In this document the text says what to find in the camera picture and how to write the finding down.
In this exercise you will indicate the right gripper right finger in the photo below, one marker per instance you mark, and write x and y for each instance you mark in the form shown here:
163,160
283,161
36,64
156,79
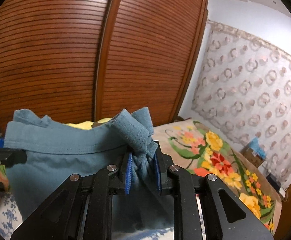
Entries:
204,207

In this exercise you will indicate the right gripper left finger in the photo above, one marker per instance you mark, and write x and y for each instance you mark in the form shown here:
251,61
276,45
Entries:
81,207

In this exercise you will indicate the teal blue shorts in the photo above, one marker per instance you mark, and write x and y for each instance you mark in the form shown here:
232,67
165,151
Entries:
55,151

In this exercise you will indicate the blue floral white quilt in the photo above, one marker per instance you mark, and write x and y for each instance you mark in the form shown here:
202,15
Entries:
10,219

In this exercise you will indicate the beige floral blanket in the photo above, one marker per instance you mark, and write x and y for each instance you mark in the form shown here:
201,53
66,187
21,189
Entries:
200,151

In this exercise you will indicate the cardboard box with blue bag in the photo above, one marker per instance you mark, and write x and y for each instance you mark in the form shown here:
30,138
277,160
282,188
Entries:
254,153

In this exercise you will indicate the yellow cloth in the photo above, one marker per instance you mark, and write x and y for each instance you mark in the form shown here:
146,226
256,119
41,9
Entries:
87,125

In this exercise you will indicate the brown louvered wardrobe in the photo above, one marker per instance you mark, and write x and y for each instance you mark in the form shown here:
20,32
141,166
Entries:
78,60

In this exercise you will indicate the pink circle pattern curtain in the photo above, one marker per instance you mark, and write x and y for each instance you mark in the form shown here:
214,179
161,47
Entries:
244,91

